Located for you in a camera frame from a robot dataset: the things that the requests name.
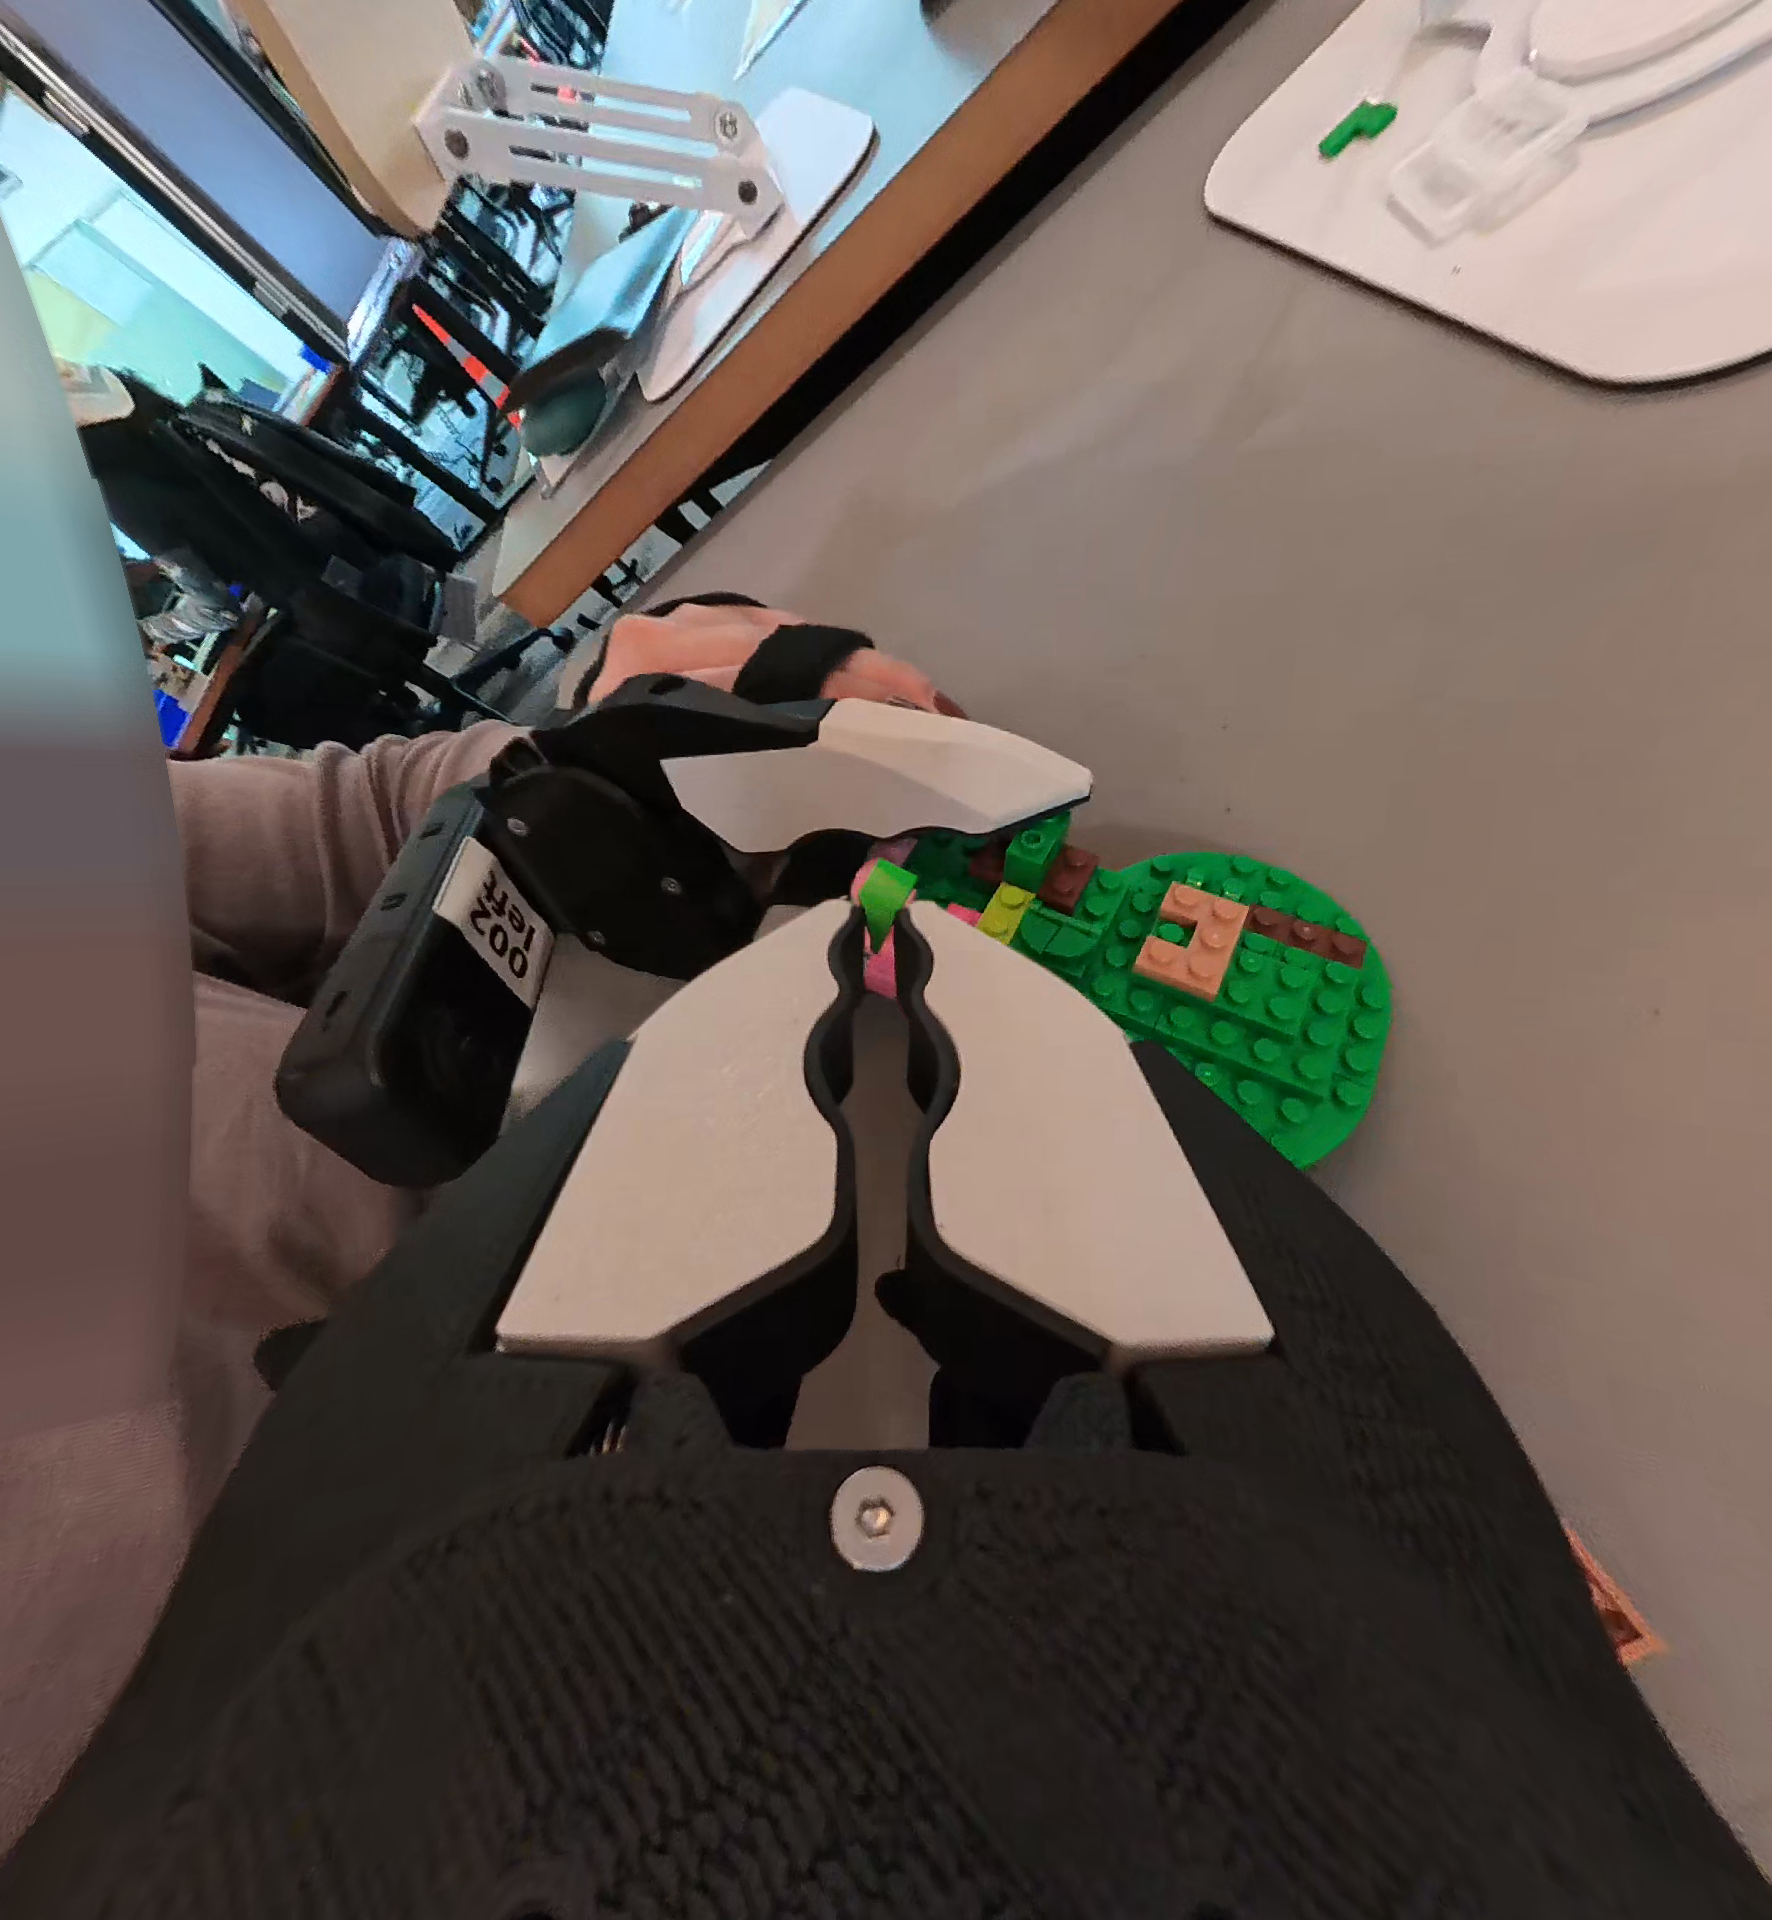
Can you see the small green lego piece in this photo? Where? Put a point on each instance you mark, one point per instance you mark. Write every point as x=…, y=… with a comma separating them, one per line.
x=1354, y=129

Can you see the person's left hand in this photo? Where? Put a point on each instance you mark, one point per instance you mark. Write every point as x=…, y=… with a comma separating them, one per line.
x=676, y=644

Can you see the black office chair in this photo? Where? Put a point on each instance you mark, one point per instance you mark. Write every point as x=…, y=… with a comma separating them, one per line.
x=301, y=493

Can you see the white rounded base plate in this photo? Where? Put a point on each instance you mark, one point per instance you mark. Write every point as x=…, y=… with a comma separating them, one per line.
x=781, y=210

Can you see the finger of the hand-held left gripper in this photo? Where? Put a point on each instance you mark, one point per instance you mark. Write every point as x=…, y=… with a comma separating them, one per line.
x=887, y=771

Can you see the person's left forearm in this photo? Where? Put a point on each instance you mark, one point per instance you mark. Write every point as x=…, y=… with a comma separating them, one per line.
x=332, y=824

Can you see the dark flat monitor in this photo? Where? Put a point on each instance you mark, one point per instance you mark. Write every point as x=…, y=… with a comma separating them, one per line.
x=196, y=135

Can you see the brown lego piece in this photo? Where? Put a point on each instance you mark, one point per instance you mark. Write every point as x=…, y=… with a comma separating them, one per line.
x=1613, y=1598

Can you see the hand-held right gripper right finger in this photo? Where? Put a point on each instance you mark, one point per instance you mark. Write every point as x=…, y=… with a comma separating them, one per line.
x=1081, y=1186

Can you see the lime green lego piece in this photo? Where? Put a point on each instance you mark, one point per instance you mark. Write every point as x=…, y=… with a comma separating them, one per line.
x=882, y=896

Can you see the wood-edged desk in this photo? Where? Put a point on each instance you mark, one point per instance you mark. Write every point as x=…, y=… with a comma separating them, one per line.
x=945, y=193

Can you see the clear plastic piece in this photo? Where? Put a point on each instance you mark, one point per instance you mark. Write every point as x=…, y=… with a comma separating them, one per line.
x=1488, y=149

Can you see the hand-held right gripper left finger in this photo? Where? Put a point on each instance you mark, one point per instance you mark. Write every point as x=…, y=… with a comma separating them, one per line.
x=676, y=1170

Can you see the green lego flower model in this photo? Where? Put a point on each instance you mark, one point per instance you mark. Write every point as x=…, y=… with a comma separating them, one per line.
x=1246, y=1020

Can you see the white slotted bracket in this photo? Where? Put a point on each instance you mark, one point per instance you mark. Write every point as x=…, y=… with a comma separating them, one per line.
x=586, y=143

